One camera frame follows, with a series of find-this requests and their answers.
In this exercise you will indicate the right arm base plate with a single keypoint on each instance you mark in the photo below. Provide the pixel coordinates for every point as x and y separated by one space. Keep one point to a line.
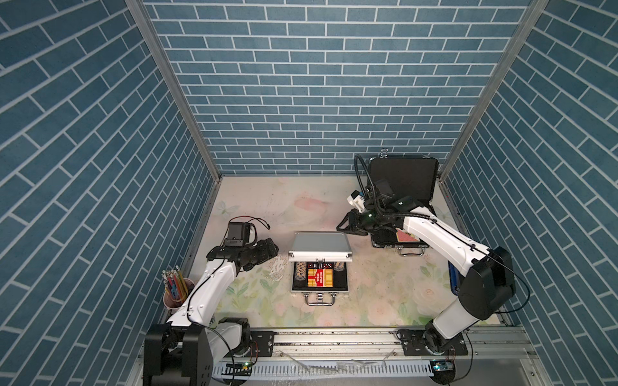
419 342

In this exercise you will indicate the silver aluminium poker case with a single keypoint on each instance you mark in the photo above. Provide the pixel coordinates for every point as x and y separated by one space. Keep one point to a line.
321 250

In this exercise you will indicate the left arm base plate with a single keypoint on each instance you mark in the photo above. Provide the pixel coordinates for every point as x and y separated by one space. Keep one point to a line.
258 343

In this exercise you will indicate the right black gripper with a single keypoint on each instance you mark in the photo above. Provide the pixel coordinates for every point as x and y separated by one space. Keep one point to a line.
353 222

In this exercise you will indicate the blue stapler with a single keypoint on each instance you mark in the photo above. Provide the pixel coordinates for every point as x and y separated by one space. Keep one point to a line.
454 279

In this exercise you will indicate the pink pencil cup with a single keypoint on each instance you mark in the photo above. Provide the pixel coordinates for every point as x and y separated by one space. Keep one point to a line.
172 304

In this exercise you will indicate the aluminium front rail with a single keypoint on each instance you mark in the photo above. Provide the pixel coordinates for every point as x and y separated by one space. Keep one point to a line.
367 345

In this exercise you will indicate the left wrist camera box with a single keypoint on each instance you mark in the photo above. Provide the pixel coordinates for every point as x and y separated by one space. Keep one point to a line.
238 235

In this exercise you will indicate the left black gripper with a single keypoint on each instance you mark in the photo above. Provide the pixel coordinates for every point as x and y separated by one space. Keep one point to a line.
264 253

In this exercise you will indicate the red yellow card deck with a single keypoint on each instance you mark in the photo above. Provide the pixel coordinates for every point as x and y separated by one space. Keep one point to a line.
320 278

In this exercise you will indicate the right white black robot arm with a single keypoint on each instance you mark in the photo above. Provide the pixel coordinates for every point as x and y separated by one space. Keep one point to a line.
488 276

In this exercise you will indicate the black poker case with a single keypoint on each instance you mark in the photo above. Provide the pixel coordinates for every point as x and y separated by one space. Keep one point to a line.
409 175

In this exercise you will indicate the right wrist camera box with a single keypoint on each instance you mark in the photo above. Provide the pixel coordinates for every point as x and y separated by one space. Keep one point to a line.
383 190

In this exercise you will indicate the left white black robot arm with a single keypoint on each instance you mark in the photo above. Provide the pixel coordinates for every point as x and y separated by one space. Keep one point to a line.
185 349

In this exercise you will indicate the coloured pencils bundle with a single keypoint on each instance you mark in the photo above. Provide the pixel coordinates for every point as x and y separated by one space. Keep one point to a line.
174 284

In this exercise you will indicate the pink playing card deck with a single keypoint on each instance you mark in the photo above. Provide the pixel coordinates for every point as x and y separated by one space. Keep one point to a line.
403 237

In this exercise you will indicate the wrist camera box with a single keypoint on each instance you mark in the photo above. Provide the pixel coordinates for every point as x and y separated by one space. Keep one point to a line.
238 235
383 190

